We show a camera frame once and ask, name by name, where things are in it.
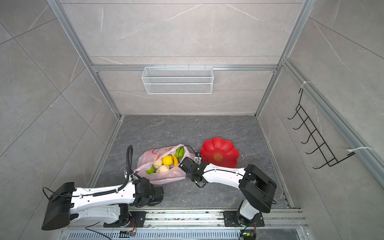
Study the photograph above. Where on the red flower-shaped plastic bowl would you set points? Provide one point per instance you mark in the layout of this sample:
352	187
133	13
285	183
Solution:
220	152

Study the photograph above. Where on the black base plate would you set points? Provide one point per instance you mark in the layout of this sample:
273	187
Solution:
133	219
234	219

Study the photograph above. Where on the white wire mesh basket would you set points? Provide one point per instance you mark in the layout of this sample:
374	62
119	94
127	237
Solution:
178	80

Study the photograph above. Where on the beige fake fruit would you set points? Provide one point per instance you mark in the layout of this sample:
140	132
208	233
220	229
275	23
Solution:
162	169

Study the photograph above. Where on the black wire hook rack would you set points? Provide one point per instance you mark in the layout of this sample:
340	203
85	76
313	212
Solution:
315	136

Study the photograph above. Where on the yellow fake lemon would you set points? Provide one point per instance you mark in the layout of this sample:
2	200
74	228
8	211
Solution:
168	160

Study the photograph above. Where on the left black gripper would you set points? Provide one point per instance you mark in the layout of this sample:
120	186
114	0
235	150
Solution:
142	179

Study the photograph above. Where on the pink plastic bag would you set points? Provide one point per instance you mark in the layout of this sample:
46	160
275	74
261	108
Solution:
146	169

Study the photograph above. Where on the aluminium mounting rail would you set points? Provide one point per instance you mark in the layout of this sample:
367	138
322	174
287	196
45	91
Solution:
214	219

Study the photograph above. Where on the green fake lime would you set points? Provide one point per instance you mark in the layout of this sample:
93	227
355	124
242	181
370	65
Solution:
180	152

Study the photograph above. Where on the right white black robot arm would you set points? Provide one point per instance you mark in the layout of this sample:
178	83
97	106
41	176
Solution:
257	188

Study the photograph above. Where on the beige fake potato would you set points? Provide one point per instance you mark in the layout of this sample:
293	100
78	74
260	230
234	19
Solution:
158	163

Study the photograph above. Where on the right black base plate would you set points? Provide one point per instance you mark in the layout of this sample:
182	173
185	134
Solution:
234	219

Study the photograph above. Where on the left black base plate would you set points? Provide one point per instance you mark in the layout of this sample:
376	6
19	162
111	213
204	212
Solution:
133	219

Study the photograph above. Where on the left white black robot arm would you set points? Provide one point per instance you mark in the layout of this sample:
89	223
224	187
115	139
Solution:
108	206

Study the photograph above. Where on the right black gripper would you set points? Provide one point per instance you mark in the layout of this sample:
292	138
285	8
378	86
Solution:
188	176

